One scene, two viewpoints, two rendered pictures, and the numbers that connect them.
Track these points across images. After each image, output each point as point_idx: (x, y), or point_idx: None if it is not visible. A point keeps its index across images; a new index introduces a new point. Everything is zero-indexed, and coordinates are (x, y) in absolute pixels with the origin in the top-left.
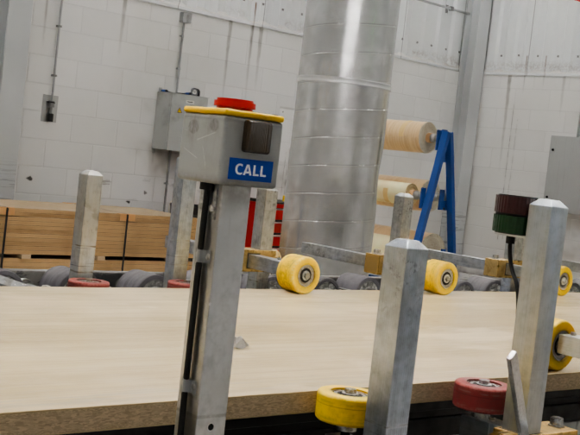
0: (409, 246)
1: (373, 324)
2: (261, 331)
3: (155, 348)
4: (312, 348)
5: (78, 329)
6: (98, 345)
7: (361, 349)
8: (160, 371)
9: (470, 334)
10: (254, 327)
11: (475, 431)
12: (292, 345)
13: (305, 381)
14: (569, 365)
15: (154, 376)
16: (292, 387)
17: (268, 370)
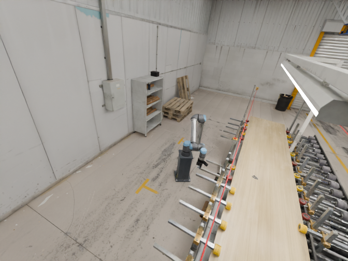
0: (229, 151)
1: (263, 205)
2: (260, 186)
3: (254, 171)
4: (250, 182)
5: (264, 173)
6: (257, 169)
7: (248, 185)
8: (246, 165)
9: (252, 209)
10: (263, 188)
11: None
12: (252, 182)
13: (238, 169)
14: (231, 196)
15: (244, 163)
16: (237, 167)
17: (243, 170)
